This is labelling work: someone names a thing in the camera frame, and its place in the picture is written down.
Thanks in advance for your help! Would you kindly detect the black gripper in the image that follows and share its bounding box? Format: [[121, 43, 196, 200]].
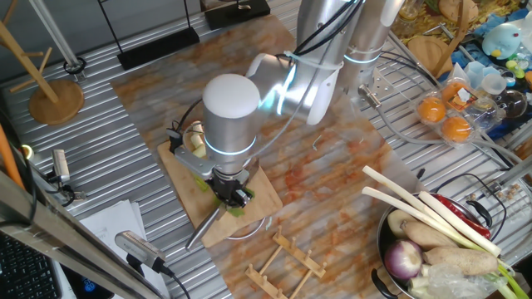
[[209, 170, 254, 208]]

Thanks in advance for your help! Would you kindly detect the steel kitchen cleaver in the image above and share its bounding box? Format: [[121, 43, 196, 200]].
[[185, 159, 262, 252]]

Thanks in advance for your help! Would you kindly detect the wooden cutting board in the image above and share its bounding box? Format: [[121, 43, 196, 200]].
[[156, 139, 283, 249]]

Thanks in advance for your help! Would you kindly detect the orange marble pattern mat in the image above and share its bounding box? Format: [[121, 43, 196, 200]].
[[110, 14, 421, 299]]

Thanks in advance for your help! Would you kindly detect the wooden knife rack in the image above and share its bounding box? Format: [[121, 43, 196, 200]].
[[244, 226, 328, 299]]

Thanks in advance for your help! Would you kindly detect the white paper stack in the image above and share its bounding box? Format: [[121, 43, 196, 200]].
[[78, 199, 171, 299]]

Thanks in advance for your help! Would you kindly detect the black cooking pot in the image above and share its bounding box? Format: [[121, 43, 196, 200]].
[[371, 193, 495, 299]]

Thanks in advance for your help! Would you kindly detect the pale potato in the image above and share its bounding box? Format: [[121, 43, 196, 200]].
[[387, 209, 419, 239]]

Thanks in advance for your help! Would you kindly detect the black stand base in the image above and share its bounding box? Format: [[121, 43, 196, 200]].
[[97, 0, 201, 71], [203, 0, 271, 31]]

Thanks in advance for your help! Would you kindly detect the metal clamp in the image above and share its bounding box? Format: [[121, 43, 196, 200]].
[[44, 148, 87, 208]]

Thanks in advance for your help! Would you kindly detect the red onion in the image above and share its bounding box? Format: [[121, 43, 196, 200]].
[[383, 239, 425, 281]]

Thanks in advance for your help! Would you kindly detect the brown yam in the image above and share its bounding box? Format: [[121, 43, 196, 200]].
[[401, 220, 459, 251], [423, 247, 500, 277]]

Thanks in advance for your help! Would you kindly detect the round wooden disc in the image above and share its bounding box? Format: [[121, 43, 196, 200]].
[[0, 0, 86, 126]]

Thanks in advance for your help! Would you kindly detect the round orange fruit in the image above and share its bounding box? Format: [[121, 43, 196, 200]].
[[441, 81, 470, 105], [441, 115, 472, 144], [416, 96, 447, 125]]

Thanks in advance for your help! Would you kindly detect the black keyboard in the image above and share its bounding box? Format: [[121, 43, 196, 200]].
[[0, 232, 63, 299]]

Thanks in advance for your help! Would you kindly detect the red chili pepper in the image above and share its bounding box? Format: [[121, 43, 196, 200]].
[[434, 194, 493, 240]]

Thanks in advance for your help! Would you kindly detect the orange tube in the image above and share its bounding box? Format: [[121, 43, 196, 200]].
[[0, 123, 26, 191]]

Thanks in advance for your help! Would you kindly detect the clear plastic bag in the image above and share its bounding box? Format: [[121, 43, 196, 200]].
[[426, 262, 508, 299]]

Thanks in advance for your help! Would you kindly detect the silver tripod pole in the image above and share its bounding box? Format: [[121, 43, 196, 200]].
[[27, 0, 88, 83]]

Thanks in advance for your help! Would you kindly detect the wooden round base stand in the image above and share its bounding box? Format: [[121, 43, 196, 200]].
[[406, 0, 471, 79]]

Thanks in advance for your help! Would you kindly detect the blue cloth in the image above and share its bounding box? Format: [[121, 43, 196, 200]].
[[440, 7, 532, 141]]

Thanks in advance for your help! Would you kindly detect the translucent blue plastic cup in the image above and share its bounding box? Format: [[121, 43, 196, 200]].
[[464, 61, 500, 89]]

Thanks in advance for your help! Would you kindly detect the translucent white plastic cup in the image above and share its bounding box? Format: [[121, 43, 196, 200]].
[[480, 73, 508, 96]]

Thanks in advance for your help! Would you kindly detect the clear glass goblet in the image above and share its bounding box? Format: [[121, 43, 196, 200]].
[[494, 89, 529, 120]]

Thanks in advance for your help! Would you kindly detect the blue plush toy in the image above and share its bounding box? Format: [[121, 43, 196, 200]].
[[481, 22, 523, 61]]

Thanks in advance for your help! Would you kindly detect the ribbed grey camera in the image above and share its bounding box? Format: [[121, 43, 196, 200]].
[[114, 230, 167, 274]]

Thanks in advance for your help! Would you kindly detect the grey robot hose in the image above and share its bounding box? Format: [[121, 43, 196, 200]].
[[357, 84, 525, 165]]

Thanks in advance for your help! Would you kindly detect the aluminium frame bar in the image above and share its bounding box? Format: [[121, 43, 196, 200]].
[[0, 169, 165, 299]]

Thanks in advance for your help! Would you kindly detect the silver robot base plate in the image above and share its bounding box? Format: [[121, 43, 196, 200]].
[[332, 51, 396, 105]]

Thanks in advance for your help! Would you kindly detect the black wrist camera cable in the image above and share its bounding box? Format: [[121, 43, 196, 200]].
[[172, 0, 367, 134]]

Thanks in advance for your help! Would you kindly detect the thin black cable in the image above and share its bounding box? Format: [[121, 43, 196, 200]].
[[431, 173, 509, 243]]

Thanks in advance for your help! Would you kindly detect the aluminium profile rail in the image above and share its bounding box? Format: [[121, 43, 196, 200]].
[[484, 155, 532, 196]]

